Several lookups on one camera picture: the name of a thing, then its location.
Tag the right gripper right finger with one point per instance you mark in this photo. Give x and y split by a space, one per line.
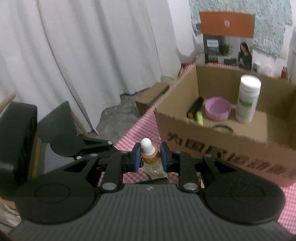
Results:
193 172

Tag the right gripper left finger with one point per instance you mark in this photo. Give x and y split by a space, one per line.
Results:
105 169

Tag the glass dropper bottle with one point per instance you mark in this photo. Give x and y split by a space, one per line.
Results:
152 165

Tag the white capped plastic bottle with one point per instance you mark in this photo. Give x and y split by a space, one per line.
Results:
249 91

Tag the black chair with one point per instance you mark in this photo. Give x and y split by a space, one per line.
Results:
19 129

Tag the pink checkered tablecloth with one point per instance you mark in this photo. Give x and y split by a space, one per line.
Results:
138 129

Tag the black tape roll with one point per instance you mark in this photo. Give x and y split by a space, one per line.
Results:
224 129

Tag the brown cardboard box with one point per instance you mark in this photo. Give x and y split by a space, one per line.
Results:
242 118

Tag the green glue stick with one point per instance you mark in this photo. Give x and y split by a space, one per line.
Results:
199 118

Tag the black cylinder tube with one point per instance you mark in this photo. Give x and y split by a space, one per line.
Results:
195 107

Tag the pink plastic lid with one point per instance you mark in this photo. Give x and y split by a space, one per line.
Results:
217 108

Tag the small cardboard box on floor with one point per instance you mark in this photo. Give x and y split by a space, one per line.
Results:
150 96

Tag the white curtain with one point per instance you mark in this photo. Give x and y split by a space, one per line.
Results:
89 53

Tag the orange product box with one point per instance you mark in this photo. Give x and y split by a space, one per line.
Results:
228 38

